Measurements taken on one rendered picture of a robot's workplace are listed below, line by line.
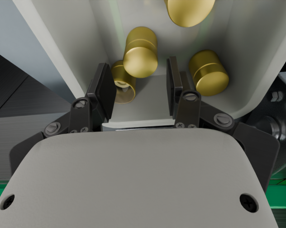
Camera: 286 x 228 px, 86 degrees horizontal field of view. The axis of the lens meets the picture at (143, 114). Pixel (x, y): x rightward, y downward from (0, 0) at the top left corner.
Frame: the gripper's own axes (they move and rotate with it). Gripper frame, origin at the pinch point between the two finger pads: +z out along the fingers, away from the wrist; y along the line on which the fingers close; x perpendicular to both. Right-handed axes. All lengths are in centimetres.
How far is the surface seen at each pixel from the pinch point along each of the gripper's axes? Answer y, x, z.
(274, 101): 13.0, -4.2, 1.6
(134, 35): -0.4, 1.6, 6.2
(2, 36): -34.3, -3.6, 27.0
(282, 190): 15.3, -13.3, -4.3
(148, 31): 0.9, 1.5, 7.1
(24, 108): -56, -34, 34
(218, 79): 7.8, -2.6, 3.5
